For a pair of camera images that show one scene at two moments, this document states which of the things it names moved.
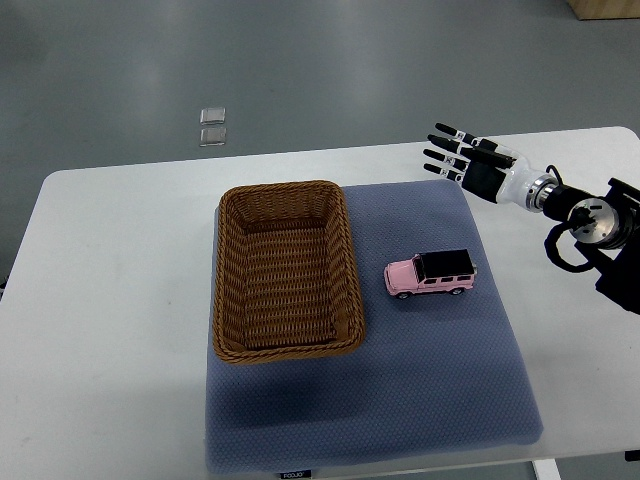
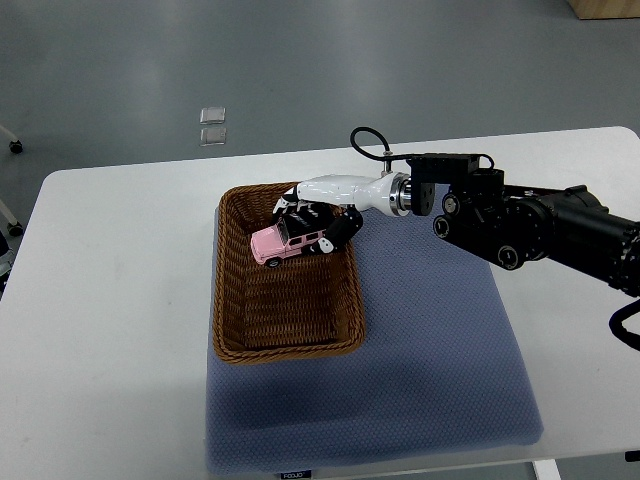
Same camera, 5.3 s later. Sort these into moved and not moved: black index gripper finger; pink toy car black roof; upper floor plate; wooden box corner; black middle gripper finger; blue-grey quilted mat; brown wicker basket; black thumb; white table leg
Moved: pink toy car black roof; black index gripper finger; black thumb; black middle gripper finger
Not moved: wooden box corner; white table leg; brown wicker basket; upper floor plate; blue-grey quilted mat
